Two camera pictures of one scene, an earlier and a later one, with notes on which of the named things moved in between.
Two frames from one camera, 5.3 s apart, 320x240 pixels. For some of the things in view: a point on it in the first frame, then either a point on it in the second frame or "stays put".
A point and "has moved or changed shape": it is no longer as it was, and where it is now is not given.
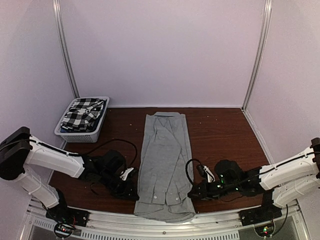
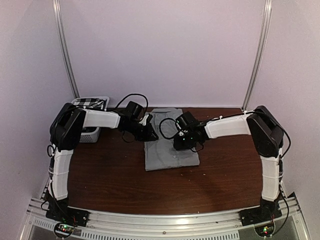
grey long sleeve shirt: x=165 y=193 has moved or changed shape
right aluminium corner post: x=259 y=55 stays put
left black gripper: x=124 y=192 → x=148 y=136
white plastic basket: x=86 y=137 stays put
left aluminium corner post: x=56 y=12 stays put
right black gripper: x=205 y=194 → x=180 y=146
